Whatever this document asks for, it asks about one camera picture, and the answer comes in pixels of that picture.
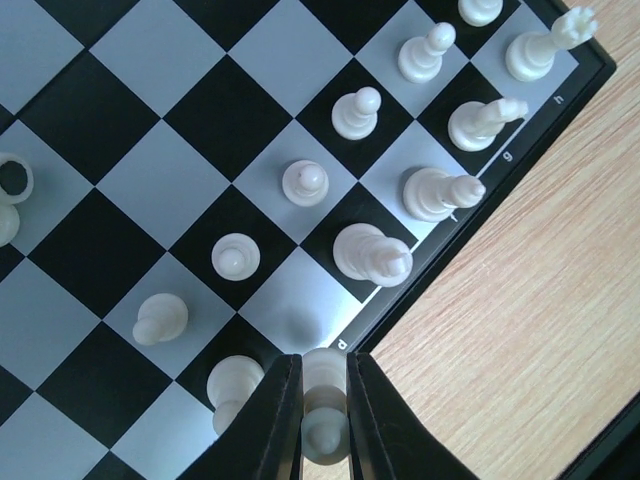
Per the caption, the black grey chessboard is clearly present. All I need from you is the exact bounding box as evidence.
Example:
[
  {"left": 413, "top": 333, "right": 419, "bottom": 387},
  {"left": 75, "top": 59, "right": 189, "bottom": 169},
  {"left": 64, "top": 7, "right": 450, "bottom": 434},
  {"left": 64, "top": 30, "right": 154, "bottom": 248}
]
[{"left": 1, "top": 1, "right": 615, "bottom": 479}]

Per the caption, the white queen chess piece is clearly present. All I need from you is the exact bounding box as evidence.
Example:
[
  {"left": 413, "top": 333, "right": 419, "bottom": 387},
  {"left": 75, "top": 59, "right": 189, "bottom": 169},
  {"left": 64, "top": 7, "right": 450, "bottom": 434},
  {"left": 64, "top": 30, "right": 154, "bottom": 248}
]
[{"left": 301, "top": 348, "right": 350, "bottom": 466}]

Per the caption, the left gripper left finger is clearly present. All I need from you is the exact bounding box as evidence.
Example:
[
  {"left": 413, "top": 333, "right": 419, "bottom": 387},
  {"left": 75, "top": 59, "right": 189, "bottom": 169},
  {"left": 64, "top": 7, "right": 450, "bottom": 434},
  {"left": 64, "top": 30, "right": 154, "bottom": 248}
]
[{"left": 180, "top": 354, "right": 303, "bottom": 480}]

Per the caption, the white king chess piece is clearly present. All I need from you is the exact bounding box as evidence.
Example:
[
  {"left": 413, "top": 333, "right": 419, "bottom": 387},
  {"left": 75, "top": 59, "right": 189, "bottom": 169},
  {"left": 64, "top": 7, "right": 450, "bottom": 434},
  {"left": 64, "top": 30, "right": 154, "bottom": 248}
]
[{"left": 332, "top": 223, "right": 413, "bottom": 288}]

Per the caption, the white rook corner piece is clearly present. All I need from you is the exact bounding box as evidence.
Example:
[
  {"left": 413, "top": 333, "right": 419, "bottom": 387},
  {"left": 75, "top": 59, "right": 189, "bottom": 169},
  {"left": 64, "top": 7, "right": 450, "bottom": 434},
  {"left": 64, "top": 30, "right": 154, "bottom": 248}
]
[{"left": 505, "top": 6, "right": 598, "bottom": 82}]

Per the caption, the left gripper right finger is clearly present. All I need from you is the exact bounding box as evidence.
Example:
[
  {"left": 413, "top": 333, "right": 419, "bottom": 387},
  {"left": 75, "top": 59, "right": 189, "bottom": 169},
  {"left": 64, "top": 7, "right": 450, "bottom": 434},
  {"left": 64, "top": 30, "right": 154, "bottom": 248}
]
[{"left": 346, "top": 352, "right": 476, "bottom": 480}]

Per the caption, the white bishop chess piece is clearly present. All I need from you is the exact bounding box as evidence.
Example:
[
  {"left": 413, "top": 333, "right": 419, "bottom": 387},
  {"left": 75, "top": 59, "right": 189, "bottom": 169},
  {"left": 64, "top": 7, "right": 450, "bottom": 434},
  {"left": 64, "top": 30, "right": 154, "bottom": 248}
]
[{"left": 403, "top": 167, "right": 486, "bottom": 223}]

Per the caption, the white knight chess piece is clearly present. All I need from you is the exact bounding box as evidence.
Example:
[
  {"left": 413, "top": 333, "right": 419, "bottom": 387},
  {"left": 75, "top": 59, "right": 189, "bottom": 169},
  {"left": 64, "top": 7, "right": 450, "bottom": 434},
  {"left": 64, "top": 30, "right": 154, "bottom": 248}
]
[{"left": 447, "top": 98, "right": 529, "bottom": 152}]

